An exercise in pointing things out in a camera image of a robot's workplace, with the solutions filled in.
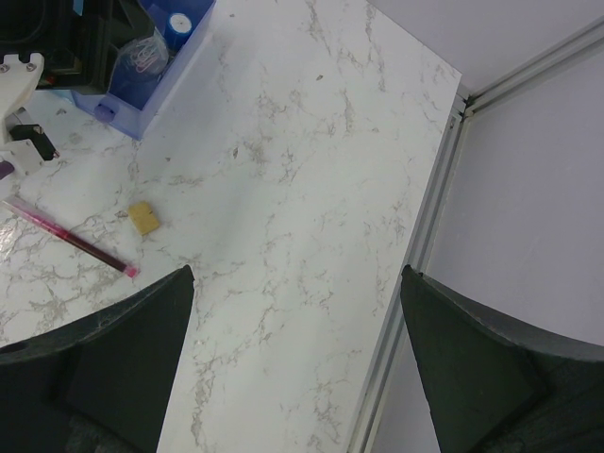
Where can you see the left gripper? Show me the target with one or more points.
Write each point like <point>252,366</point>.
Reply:
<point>70,45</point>

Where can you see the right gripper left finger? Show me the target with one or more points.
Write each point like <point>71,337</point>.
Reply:
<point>101,383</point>

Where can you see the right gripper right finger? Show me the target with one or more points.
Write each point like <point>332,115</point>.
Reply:
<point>494,383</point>

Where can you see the clear jar of paper clips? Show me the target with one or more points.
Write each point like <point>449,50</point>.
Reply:
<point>144,59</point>

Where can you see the yellow eraser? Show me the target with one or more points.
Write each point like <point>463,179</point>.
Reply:
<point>143,217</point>

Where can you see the purple drawer box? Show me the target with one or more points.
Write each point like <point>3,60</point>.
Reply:
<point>129,106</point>

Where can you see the red pen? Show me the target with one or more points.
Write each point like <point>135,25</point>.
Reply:
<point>26,211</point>

